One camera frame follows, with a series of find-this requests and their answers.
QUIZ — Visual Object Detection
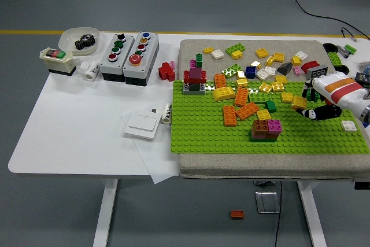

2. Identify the plastic bag with blue parts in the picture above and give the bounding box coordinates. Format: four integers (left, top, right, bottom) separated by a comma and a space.
356, 60, 370, 76

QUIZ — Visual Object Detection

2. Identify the black cable with connector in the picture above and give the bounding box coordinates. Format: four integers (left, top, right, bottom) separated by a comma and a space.
341, 27, 370, 42

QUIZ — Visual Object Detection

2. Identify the dark green tall toy brick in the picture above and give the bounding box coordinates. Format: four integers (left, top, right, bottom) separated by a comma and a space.
306, 87, 321, 102

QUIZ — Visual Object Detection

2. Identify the long black floor cable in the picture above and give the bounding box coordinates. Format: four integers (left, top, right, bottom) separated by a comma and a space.
287, 0, 370, 40

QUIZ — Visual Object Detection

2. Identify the white plastic bowl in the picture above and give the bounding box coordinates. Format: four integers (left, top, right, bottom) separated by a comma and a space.
58, 27, 101, 57

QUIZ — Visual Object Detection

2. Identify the orange 2x2 toy brick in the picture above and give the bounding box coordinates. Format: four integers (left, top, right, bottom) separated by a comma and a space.
291, 95, 308, 111

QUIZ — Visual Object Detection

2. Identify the black hanging cable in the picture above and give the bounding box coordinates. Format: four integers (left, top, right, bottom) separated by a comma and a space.
273, 181, 283, 247

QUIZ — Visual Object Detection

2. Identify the white labelled roll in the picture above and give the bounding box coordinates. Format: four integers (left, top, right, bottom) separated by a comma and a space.
161, 102, 173, 125

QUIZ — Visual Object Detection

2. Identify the white paper sheet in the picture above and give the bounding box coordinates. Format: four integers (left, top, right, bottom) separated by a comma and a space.
120, 113, 182, 185

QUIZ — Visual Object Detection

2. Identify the grey four-button control box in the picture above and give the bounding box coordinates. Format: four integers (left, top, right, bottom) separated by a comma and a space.
99, 32, 136, 83

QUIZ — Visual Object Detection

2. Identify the red toy brick cluster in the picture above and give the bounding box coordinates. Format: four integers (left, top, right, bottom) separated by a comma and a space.
158, 61, 177, 82

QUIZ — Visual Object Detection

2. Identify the multicolour toy brick tower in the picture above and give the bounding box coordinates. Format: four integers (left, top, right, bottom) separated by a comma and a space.
183, 53, 208, 97

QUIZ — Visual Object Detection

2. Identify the yellow curved toy brick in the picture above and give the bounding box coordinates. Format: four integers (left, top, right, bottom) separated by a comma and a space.
212, 86, 236, 103

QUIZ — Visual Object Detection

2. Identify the magenta 2x2 toy brick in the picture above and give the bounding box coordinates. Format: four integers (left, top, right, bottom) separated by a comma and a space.
267, 119, 283, 132

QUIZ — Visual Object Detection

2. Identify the white pipe fitting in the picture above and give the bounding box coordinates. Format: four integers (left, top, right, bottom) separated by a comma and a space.
79, 60, 102, 81

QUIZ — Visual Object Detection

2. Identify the metal floor socket plate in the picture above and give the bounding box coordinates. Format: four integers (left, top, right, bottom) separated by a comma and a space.
254, 190, 282, 215

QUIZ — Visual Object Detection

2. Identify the white table leg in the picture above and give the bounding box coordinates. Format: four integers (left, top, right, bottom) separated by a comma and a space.
92, 178, 120, 247
297, 181, 328, 247

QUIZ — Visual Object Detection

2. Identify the dark grey sloped brick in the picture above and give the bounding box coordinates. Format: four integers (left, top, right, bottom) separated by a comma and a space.
277, 62, 297, 76

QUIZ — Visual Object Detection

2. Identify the lime green flat plate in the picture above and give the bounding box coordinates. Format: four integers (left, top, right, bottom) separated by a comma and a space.
249, 91, 273, 104

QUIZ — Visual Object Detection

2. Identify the grey emergency stop box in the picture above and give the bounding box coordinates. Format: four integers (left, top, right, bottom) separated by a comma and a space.
123, 31, 161, 87

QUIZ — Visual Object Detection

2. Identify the green 2x4 toy brick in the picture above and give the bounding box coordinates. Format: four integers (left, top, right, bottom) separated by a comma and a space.
327, 51, 343, 67

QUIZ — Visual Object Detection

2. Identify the black box device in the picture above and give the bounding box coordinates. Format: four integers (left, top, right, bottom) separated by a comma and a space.
355, 72, 370, 87

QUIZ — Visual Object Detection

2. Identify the grey toy brick with holes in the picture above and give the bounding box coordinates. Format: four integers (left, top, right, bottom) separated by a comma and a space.
306, 65, 331, 80

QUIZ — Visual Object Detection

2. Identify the cream red-green switch box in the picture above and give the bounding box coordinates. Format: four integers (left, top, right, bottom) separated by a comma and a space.
39, 47, 77, 77

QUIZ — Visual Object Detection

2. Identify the red curved toy brick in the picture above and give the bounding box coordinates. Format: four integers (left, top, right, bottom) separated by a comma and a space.
301, 60, 321, 74

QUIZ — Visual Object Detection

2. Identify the brown pink green brick stack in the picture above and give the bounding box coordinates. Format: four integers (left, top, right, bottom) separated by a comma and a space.
249, 119, 282, 143

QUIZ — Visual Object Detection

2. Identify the white wall switch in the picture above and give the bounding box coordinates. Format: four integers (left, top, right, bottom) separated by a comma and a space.
124, 112, 162, 141

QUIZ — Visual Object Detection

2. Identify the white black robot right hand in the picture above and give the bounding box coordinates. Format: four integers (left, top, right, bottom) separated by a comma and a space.
296, 71, 370, 121

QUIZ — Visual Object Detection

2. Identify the green toy baseplate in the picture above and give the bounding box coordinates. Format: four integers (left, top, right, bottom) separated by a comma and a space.
169, 80, 370, 157

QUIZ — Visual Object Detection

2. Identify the black metal gear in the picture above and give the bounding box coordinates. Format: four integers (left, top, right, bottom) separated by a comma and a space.
75, 34, 97, 50

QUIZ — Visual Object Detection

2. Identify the lime green 2x4 brick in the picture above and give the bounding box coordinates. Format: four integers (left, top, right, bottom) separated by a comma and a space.
221, 64, 244, 80
225, 43, 247, 57

